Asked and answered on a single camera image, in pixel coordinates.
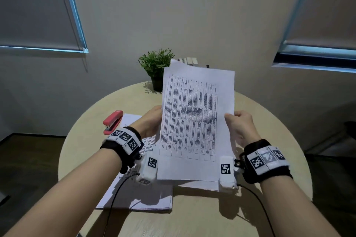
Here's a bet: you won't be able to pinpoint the person's right hand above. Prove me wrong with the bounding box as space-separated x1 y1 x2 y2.
224 110 262 148

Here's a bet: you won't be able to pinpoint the person's left hand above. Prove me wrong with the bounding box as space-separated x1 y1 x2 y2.
130 105 163 139

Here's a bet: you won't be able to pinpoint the printed white paper sheet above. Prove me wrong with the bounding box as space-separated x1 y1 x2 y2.
156 59 236 182

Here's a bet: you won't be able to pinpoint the person's left forearm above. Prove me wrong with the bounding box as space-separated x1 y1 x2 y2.
4 148 123 237

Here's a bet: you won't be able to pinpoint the person's right forearm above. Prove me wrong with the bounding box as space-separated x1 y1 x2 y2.
260 175 341 237

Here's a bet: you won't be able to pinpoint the green plant in black pot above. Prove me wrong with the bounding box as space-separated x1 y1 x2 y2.
138 49 175 92

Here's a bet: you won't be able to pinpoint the black left wristband with markers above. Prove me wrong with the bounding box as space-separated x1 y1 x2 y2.
100 126 145 174

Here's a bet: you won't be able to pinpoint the black wristband with markers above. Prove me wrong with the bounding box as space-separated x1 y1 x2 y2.
239 139 293 185
100 126 145 174

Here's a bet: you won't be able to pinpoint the red stapler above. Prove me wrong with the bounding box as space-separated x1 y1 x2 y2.
103 110 124 135

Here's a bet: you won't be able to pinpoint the black right wristband with markers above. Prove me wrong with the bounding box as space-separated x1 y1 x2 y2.
239 139 293 185

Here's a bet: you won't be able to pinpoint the white boxes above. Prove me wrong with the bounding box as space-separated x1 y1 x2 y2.
178 57 198 66

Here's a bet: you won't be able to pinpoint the plain white paper sheet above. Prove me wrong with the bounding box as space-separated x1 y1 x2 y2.
177 180 220 192

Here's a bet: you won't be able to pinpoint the stack of printed papers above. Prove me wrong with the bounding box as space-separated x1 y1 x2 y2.
96 114 173 212

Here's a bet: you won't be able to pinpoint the grey roller blind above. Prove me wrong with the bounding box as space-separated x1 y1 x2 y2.
279 0 356 52
0 0 89 54

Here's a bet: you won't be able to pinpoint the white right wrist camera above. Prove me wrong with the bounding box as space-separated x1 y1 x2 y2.
219 156 240 190

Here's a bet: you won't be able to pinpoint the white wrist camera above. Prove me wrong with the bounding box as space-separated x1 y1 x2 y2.
135 151 158 185
219 156 240 190

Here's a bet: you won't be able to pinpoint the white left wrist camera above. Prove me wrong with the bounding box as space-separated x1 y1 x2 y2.
135 151 158 185

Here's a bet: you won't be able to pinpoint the black right camera cable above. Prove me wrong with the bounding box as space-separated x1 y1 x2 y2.
237 184 276 237

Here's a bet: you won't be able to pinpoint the black camera cable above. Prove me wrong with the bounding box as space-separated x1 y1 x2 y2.
103 173 140 237
237 184 276 237

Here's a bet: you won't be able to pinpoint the blind pull cord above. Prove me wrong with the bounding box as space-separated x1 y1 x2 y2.
54 0 88 73

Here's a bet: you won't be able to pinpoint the black left camera cable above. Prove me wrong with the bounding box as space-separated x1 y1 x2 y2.
103 173 140 237

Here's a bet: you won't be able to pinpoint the dark window frame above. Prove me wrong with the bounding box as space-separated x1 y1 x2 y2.
272 45 356 74

